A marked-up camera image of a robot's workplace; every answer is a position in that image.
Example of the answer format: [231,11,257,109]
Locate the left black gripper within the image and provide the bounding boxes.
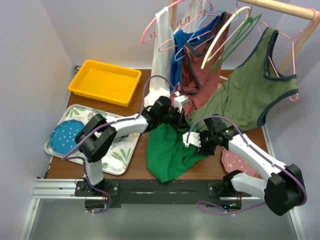
[158,106,190,131]

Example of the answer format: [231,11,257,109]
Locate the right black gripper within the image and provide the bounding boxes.
[194,130,217,156]

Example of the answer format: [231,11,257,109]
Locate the bright green tank top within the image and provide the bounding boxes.
[146,124,208,183]

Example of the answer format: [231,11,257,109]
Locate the olive green tank top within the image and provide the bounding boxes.
[186,27,299,131]

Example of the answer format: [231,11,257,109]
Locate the green plastic hanger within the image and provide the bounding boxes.
[210,13,262,73]

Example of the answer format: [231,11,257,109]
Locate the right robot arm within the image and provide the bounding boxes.
[183,115,307,216]

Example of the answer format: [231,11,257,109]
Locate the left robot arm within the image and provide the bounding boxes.
[75,95,189,196]

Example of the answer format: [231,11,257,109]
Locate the white tank top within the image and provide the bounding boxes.
[143,0,206,107]

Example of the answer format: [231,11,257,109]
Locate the rust red tank top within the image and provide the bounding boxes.
[176,12,232,116]

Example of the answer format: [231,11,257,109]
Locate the cream wooden hanger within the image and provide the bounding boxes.
[200,5,252,70]

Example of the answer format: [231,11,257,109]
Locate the blue tank top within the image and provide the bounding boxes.
[169,13,223,95]

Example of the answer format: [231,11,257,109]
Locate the large pink hanger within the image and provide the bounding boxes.
[139,0,215,45]

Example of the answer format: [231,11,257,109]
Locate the pink hanger right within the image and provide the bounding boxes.
[258,8,319,102]

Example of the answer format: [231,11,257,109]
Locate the pink dotted plate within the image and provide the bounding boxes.
[221,148,260,178]

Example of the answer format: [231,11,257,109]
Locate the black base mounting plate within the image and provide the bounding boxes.
[74,178,250,210]

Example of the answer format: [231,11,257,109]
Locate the floral serving tray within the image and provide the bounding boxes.
[44,104,140,176]

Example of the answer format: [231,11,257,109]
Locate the yellow plastic bin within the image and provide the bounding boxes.
[68,59,142,107]

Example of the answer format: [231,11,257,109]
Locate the blue dotted plate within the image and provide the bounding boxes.
[49,119,85,155]

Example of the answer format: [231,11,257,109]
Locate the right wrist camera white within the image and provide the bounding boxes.
[182,132,201,148]

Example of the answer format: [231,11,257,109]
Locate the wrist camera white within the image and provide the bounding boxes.
[173,91,189,113]
[182,132,201,148]

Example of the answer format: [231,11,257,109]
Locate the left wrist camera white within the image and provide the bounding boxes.
[173,91,189,113]

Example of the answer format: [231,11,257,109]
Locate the small pink wire hanger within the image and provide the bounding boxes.
[155,21,217,53]

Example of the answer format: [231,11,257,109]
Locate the light blue wire hanger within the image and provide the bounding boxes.
[172,10,227,63]

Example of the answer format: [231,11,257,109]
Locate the wooden clothes rail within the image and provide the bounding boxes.
[240,0,320,71]

